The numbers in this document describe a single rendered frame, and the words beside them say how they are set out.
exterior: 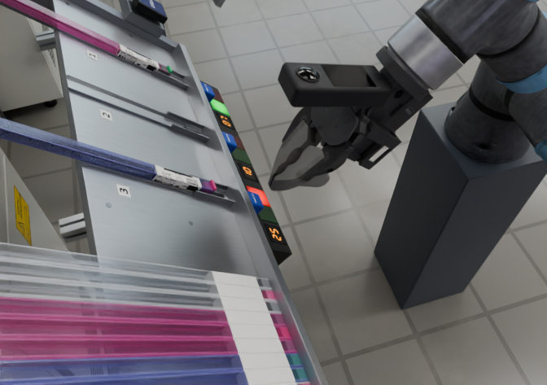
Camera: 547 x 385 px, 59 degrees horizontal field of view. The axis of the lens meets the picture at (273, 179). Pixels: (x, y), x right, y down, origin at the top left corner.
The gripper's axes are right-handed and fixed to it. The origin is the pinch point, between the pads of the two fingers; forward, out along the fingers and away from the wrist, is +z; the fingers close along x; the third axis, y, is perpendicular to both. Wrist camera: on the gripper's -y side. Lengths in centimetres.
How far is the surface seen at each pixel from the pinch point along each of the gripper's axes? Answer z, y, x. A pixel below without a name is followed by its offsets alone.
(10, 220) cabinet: 36.0, -15.0, 17.5
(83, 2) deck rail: 4.2, -18.5, 30.0
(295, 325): 2.7, -3.6, -18.2
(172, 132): 4.8, -9.3, 9.2
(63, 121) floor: 79, 24, 102
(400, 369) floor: 32, 71, -12
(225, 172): 3.7, -3.6, 3.2
